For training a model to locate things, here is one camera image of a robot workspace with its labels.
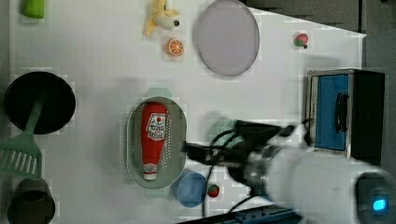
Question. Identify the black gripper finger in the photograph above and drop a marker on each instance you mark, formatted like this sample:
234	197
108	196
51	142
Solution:
194	147
197	155

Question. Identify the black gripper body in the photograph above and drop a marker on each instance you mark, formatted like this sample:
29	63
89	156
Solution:
261	143

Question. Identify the red plush ketchup bottle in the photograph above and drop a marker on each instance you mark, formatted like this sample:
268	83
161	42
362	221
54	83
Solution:
153	127

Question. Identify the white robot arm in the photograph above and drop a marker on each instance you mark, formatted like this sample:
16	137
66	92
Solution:
277	164

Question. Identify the green oval strainer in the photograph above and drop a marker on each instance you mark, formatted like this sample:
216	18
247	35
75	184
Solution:
173	158

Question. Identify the green mug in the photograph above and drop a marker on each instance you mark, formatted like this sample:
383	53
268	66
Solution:
222	129

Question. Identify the blue cup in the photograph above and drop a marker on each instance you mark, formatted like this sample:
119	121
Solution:
190	188

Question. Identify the strawberry toy near cup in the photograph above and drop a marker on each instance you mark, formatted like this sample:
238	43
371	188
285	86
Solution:
213	191

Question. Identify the orange slice toy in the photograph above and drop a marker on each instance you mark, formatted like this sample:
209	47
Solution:
174	47

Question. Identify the lilac round plate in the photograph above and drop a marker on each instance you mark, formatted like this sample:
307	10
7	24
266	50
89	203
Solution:
227	37

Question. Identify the black toaster oven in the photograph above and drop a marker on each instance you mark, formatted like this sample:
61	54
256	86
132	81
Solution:
345	112

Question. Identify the strawberry toy near oven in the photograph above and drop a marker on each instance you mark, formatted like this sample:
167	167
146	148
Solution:
301	41

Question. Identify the yellow plush banana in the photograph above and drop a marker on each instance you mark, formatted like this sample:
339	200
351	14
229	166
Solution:
161	16

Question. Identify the dark olive cup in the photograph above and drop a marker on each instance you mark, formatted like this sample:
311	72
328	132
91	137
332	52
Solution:
32	203

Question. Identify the green slotted spatula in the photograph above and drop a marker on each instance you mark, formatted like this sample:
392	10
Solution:
20	155

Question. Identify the black round pan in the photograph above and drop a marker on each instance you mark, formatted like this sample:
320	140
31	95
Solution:
58	107

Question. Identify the green cylinder toy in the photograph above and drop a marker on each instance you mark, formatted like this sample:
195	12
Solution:
33	9

